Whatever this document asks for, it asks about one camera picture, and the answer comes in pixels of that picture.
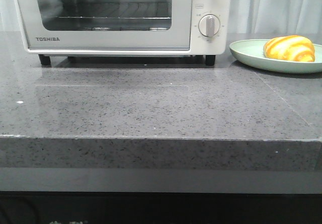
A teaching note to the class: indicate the yellow croissant bread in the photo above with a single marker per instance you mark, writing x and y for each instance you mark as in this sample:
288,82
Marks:
290,48

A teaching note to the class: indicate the lower timer knob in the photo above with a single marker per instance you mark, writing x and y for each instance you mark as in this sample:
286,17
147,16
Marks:
209,25

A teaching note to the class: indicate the metal wire oven rack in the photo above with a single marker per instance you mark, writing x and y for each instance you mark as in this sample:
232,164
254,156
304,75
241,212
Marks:
110,17

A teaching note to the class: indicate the glass oven door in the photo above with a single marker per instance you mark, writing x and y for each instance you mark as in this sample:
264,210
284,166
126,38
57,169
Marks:
39,38

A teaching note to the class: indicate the white Toshiba toaster oven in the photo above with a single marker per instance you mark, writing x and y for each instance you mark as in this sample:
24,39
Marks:
209,47

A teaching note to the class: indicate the light green plate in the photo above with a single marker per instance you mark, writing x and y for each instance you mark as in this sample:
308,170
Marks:
251,53

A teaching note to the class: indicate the white curtain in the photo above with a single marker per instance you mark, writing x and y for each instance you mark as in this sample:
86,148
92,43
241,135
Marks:
245,16

